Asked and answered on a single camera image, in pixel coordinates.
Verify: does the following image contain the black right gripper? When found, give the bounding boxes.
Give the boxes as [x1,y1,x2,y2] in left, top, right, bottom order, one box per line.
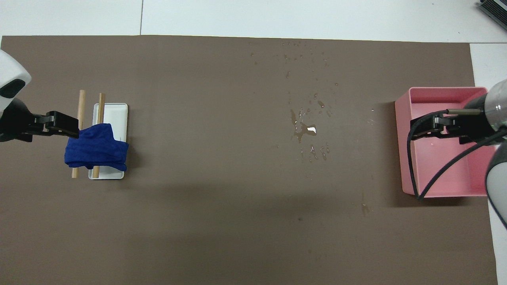
[411,94,507,145]

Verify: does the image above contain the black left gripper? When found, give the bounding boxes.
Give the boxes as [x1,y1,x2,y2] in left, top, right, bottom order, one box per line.
[0,98,80,142]

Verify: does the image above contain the blue towel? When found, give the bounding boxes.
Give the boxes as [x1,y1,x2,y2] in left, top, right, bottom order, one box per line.
[65,123,129,171]

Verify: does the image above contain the water puddle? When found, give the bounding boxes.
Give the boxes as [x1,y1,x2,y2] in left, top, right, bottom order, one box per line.
[290,107,318,144]

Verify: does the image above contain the wooden rack rod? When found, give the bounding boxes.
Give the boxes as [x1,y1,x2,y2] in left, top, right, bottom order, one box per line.
[93,93,106,178]
[72,90,86,179]

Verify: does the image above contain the pink plastic bin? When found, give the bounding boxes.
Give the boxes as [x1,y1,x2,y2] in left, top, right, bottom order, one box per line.
[395,87,492,198]

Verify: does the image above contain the grey ribbed metal object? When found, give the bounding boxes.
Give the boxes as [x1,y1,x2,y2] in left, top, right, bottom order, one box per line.
[477,0,507,30]

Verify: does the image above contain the brown table mat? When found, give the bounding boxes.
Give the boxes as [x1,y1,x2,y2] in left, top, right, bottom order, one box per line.
[0,35,499,285]

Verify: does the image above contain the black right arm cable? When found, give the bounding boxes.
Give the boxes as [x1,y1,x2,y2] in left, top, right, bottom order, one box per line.
[407,108,507,200]

